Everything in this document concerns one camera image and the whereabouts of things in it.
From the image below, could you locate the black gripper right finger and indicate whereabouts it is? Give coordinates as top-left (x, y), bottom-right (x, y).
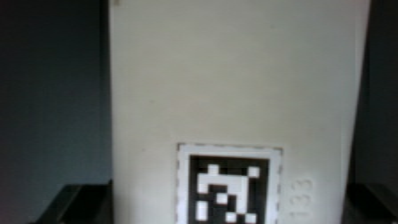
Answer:
top-left (343, 184), bottom-right (398, 224)

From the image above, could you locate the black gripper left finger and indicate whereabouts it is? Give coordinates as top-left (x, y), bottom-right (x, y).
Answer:
top-left (32, 183), bottom-right (114, 224)

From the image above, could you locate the white cabinet top block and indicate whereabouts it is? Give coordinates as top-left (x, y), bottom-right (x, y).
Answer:
top-left (111, 0), bottom-right (372, 224)

